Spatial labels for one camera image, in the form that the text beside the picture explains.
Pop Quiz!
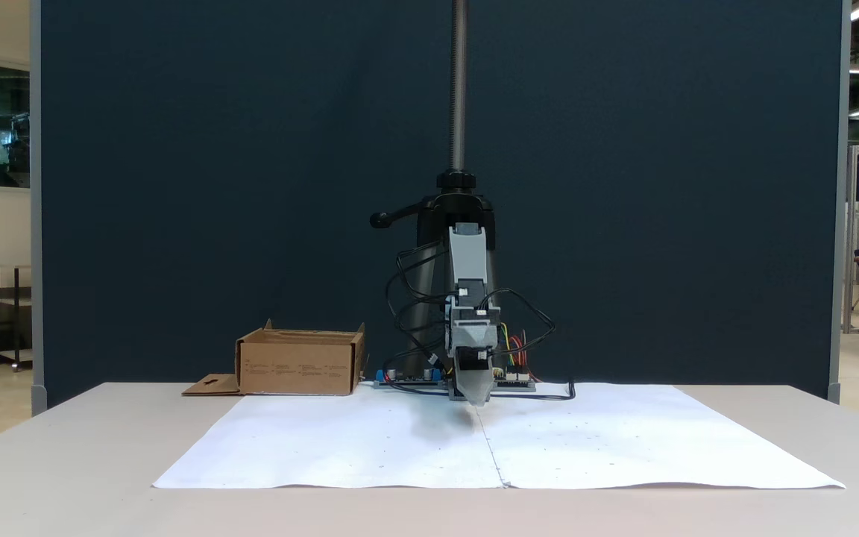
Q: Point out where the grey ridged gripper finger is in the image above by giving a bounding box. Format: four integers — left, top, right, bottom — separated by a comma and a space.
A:
453, 347, 498, 408

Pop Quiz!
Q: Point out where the brown cardboard box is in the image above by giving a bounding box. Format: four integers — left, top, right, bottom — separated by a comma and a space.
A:
182, 319, 367, 397

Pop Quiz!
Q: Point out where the circuit board with coloured wires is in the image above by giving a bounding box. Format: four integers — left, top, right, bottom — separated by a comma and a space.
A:
492, 364, 537, 393

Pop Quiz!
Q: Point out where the dark blue partition panel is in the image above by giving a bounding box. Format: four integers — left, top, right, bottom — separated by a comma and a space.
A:
31, 0, 845, 408

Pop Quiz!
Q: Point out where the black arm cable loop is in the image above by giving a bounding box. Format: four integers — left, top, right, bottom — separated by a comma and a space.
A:
385, 242, 453, 360

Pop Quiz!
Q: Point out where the black shelf cart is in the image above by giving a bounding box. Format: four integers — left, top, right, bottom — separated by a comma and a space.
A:
0, 264, 33, 372

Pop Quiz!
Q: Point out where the black camera tripod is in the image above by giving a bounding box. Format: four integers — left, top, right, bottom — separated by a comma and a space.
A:
370, 0, 501, 377

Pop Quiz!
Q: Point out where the white paper sheet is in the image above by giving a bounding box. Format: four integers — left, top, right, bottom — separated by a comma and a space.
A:
474, 383, 846, 491
152, 392, 506, 491

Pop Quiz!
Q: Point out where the framed wall window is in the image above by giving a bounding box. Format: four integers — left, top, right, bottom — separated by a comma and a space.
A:
0, 56, 31, 196

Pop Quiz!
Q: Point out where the black gripper motor cable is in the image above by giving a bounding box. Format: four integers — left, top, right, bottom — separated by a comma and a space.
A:
477, 289, 556, 357

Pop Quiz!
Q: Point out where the blue circuit board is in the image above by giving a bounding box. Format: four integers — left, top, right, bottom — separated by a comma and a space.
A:
372, 365, 450, 392

